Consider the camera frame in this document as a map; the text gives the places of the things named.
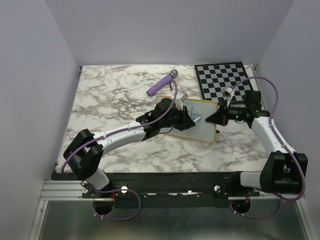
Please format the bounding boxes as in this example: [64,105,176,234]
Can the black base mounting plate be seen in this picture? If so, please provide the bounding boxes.
[82,172,260,209]

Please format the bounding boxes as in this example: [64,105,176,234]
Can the purple toy microphone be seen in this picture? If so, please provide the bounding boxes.
[146,69,179,97]

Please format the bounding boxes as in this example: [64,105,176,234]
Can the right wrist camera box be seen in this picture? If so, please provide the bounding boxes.
[221,87,235,104]

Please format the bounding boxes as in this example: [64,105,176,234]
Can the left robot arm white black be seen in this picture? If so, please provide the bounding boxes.
[63,98,196,198]

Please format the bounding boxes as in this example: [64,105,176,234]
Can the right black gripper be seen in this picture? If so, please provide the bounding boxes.
[205,99,248,127]

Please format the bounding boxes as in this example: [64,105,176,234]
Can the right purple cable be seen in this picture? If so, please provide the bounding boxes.
[229,76,308,219]

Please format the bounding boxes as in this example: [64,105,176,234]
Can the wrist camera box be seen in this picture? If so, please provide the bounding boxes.
[221,87,235,104]
[174,91,188,110]

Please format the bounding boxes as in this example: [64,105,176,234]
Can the purple cable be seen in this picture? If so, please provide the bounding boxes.
[229,76,308,219]
[60,79,179,221]

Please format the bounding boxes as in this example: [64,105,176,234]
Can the yellow framed whiteboard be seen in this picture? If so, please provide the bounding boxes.
[160,98,218,143]

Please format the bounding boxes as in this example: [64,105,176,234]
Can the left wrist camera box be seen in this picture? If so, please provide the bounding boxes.
[174,91,188,110]

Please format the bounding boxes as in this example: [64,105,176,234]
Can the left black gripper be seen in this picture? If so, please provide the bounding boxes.
[159,105,195,131]

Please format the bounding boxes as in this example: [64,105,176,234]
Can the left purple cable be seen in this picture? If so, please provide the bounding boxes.
[60,79,179,221]

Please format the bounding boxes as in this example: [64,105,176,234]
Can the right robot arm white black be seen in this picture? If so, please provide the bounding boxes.
[205,90,308,196]

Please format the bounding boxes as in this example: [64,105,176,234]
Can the black grey chessboard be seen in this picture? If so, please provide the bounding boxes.
[194,62,255,104]

